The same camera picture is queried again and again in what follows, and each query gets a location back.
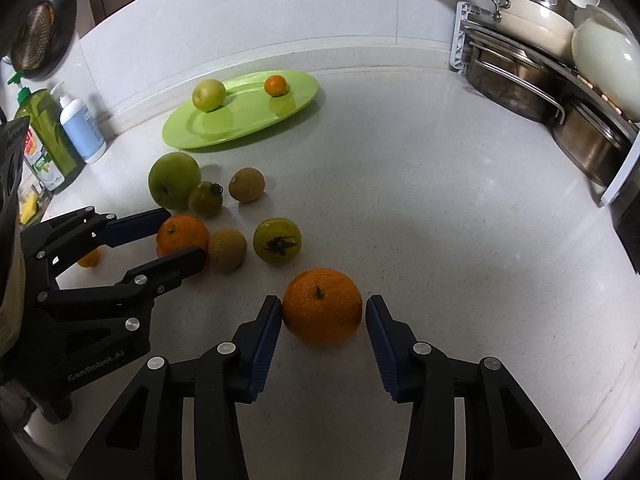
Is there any black appliance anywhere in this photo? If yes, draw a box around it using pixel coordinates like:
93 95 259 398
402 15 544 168
614 200 640 276

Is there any yellow sponge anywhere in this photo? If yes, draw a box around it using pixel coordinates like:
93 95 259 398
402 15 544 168
19 195 42 225

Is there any cream pan with handle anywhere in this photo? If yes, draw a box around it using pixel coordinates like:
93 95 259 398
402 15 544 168
416 0 576 63

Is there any green apple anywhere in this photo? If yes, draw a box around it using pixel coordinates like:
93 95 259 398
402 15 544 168
147 152 202 209

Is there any large steel pot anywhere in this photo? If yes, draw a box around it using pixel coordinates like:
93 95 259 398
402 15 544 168
465 30 567 123

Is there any green dish soap bottle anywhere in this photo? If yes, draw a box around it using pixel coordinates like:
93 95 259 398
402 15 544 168
6 72 86 193

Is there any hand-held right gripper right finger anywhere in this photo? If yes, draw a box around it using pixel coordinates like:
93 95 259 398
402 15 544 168
365 296 583 480

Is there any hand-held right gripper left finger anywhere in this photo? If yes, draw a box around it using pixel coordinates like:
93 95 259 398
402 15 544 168
66 295 283 480

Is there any bronze mesh strainer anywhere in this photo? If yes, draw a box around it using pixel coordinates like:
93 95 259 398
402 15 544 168
15 2 56 71

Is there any black frying pan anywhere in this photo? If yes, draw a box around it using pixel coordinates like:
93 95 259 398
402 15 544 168
9 0 77 81

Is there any green plate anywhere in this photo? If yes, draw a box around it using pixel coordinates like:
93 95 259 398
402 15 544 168
161 70 321 150

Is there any brown round fruit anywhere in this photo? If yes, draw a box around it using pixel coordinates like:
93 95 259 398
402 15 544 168
207 228 248 274
228 167 266 204

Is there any pot rack with white frame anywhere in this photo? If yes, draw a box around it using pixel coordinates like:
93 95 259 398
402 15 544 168
450 1 640 206

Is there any large orange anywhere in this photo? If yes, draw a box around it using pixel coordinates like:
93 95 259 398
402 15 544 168
156 214 211 261
281 267 363 347

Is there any yellow-green round fruit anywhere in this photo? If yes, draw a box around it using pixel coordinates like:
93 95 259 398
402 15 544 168
192 79 227 112

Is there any green tomato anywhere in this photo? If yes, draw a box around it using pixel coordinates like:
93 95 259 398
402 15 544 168
187 181 224 219
253 217 303 264

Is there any white pump bottle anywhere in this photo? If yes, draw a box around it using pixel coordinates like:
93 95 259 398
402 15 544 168
50 81 107 165

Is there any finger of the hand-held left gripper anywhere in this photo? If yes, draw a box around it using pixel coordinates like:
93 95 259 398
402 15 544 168
22 206 173 273
37 246 208 331

